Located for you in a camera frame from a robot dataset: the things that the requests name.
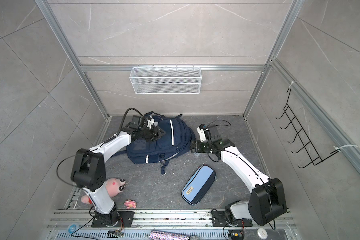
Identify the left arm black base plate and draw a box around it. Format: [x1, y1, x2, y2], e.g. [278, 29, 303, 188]
[91, 211, 135, 228]

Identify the pink plush pig toy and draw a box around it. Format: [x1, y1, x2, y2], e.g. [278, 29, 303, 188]
[81, 178, 126, 205]

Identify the small pink toy figure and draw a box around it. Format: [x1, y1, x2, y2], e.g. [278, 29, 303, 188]
[124, 199, 137, 209]

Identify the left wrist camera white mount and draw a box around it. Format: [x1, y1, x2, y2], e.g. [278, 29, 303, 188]
[147, 117, 155, 129]

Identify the glittery purple pouch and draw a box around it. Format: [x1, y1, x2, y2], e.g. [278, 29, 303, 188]
[149, 230, 190, 240]

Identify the black wire hook rack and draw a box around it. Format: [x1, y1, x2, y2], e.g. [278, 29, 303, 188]
[275, 89, 341, 169]

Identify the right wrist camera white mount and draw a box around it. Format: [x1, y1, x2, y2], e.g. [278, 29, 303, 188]
[197, 125, 209, 142]

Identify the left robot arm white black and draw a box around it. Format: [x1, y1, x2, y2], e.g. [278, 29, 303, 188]
[71, 116, 166, 227]

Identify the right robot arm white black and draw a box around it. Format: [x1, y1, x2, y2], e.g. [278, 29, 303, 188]
[191, 125, 287, 229]

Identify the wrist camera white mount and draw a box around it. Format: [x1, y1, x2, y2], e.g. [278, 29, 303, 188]
[147, 117, 155, 129]
[197, 125, 209, 142]

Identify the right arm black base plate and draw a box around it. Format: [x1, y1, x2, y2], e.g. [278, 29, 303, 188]
[211, 209, 253, 227]

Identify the white wire mesh basket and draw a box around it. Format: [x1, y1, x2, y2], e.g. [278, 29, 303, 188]
[130, 67, 202, 95]

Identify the navy blue student backpack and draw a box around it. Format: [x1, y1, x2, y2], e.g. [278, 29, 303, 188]
[114, 112, 196, 175]

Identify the light blue pencil case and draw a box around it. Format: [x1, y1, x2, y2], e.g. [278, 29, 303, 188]
[182, 165, 217, 206]

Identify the white round button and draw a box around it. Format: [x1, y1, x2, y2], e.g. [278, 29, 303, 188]
[257, 228, 268, 240]

